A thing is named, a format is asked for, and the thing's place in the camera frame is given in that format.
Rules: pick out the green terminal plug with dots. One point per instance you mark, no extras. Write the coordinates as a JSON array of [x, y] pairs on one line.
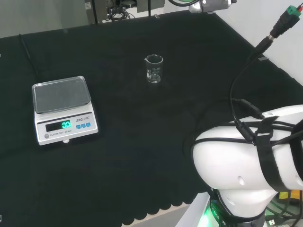
[[291, 10]]

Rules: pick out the clear glass beaker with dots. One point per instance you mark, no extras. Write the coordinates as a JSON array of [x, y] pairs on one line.
[[154, 69]]

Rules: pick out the black table cloth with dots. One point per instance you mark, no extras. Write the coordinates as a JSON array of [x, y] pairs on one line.
[[118, 153]]

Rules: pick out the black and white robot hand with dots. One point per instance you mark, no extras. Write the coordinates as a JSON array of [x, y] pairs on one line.
[[213, 5]]

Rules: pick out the white electronic balance steel pan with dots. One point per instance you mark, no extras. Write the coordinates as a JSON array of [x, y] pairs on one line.
[[64, 118]]

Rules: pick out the yellow stop button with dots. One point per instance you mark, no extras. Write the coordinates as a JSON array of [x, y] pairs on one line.
[[290, 196]]

